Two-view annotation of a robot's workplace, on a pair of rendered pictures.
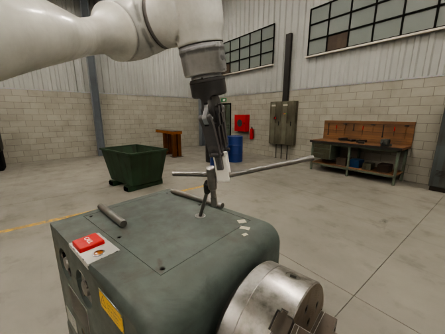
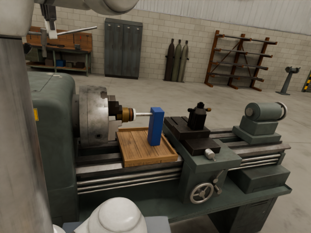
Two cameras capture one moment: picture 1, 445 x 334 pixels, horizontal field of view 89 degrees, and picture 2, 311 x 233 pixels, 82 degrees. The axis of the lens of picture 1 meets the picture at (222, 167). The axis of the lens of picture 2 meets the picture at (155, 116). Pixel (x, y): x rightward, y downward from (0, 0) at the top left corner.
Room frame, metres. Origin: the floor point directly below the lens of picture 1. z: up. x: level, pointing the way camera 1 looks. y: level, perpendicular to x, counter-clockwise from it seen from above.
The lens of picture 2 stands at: (-0.25, 0.48, 1.48)
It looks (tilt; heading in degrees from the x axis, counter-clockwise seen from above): 23 degrees down; 298
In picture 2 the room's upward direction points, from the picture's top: 7 degrees clockwise
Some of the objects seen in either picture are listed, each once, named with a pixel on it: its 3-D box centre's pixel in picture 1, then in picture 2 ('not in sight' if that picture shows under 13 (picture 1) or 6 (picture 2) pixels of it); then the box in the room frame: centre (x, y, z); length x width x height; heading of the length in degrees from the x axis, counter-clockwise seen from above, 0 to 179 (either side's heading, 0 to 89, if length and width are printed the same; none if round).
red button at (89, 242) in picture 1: (89, 243); not in sight; (0.54, 0.36, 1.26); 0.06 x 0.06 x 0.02; 49
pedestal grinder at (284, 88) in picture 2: not in sight; (288, 80); (-1.32, -8.79, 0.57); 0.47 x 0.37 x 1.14; 38
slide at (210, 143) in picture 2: not in sight; (188, 132); (0.04, -0.55, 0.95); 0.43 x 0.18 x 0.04; 139
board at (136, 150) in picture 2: not in sight; (143, 143); (0.24, -0.34, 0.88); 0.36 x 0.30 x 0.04; 139
